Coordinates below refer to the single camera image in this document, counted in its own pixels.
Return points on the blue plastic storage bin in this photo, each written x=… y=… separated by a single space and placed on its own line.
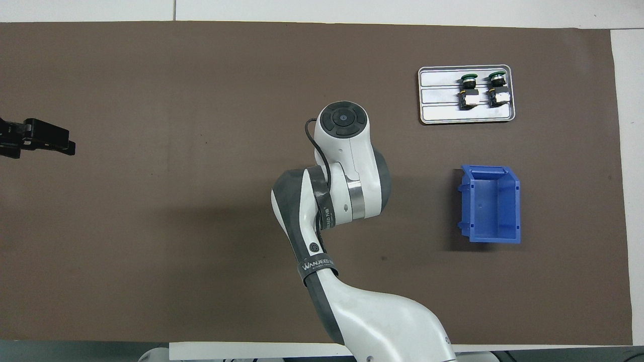
x=495 y=211

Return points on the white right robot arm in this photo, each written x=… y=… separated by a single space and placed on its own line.
x=352 y=166

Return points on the brown paper table mat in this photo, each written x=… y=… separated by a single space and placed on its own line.
x=151 y=201

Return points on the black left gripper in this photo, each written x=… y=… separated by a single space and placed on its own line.
x=12 y=134

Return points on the silver metal tray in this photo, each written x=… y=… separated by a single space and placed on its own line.
x=443 y=115

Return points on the green push button switch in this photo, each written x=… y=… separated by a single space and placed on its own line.
x=498 y=96
x=470 y=99

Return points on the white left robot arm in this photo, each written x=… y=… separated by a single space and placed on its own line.
x=153 y=354

